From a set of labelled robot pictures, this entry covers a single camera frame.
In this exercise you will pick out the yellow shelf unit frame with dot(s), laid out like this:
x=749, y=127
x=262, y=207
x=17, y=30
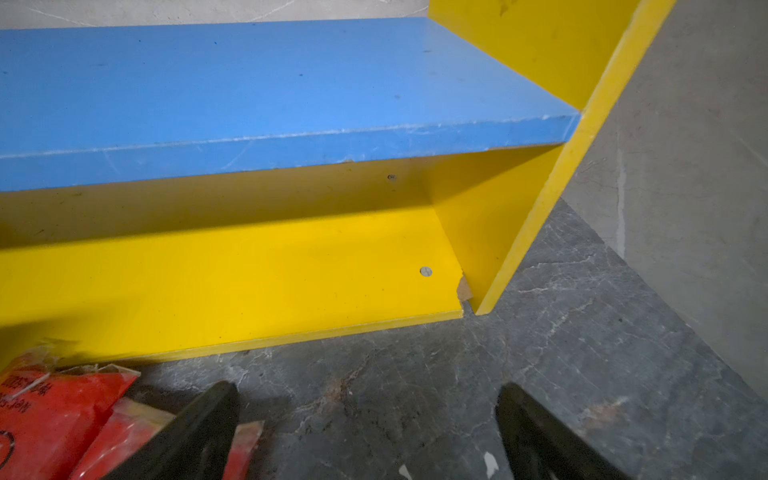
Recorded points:
x=174, y=268

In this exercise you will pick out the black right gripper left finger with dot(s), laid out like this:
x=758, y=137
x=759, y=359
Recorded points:
x=195, y=445

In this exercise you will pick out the blue lower shelf board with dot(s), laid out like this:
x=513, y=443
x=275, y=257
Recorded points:
x=90, y=106

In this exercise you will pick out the red white-label spaghetti bag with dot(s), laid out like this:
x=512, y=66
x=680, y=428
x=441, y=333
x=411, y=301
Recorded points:
x=132, y=424

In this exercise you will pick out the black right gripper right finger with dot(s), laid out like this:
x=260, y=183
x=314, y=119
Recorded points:
x=540, y=446

